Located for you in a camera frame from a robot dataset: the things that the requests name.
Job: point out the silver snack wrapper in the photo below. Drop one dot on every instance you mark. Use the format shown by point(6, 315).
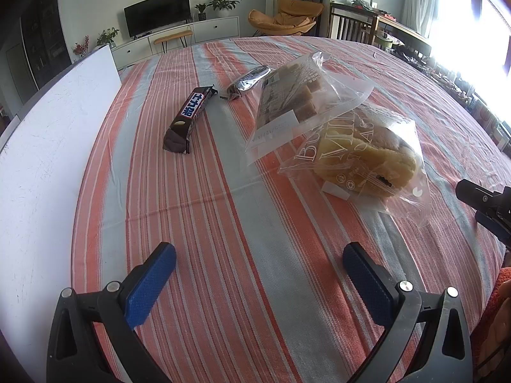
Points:
point(245, 81)

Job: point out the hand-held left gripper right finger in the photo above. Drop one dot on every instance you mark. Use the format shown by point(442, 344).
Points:
point(365, 283)

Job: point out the bread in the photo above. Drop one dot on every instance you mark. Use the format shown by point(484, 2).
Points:
point(367, 155)

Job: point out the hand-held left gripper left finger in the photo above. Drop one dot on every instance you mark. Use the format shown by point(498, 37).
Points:
point(149, 283)

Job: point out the wooden dining table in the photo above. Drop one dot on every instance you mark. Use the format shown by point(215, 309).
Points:
point(403, 30)

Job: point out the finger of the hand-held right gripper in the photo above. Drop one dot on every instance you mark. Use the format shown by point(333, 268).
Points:
point(485, 199)

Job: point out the dark chocolate bar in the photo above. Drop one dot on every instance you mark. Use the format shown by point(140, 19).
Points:
point(189, 115)

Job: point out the orange lounge chair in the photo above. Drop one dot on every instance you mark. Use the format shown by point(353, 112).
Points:
point(287, 18)

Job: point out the white TV cabinet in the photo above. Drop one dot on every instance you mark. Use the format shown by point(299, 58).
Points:
point(215, 28)

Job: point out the white board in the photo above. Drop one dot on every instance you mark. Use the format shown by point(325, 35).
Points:
point(44, 167)

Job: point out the large leafy potted plant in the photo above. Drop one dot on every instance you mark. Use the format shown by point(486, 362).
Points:
point(223, 2)

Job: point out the black television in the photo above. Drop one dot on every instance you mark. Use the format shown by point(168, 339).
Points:
point(157, 12)

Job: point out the dark glass cabinet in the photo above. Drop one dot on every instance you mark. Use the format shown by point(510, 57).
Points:
point(40, 36)

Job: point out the clear bag brown cake cubes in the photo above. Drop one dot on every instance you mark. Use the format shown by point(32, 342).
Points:
point(291, 99)

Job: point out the potted plant white vase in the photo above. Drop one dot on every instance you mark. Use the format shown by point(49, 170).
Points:
point(107, 36)

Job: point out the wooden slatted chair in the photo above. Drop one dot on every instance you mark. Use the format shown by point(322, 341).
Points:
point(349, 24)

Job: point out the small potted plant dark pot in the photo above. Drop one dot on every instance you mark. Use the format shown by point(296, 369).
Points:
point(201, 11)

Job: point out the red flower branch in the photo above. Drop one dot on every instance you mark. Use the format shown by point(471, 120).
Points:
point(80, 48)

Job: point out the wooden stool hairpin legs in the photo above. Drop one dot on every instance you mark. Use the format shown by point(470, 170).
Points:
point(173, 38)

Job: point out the red grey striped tablecloth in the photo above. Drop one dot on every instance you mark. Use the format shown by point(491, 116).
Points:
point(239, 207)

